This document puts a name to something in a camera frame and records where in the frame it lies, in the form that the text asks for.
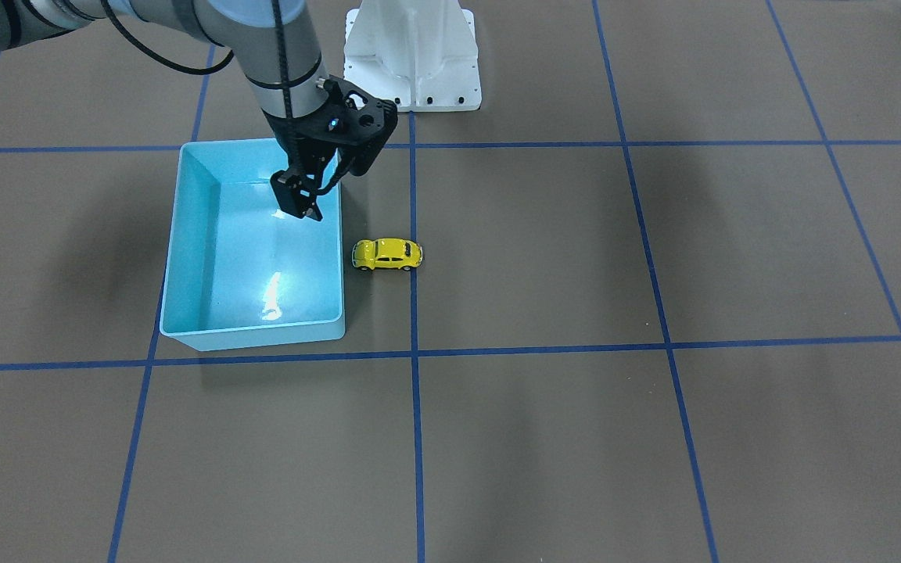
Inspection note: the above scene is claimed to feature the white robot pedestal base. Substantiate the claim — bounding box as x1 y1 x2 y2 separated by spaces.
343 1 483 112

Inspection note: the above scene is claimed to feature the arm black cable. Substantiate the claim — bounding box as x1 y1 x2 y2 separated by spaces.
99 0 295 181

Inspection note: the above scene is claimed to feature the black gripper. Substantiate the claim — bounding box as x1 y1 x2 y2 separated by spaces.
262 109 341 222

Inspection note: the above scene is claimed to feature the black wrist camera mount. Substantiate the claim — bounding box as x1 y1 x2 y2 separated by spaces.
312 76 398 179

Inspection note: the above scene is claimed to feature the turquoise plastic bin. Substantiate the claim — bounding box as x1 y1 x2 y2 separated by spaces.
160 138 346 350

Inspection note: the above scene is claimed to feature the yellow beetle toy car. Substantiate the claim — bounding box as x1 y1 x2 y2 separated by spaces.
351 238 423 271

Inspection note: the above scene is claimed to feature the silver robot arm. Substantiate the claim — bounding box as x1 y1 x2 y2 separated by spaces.
0 1 335 221

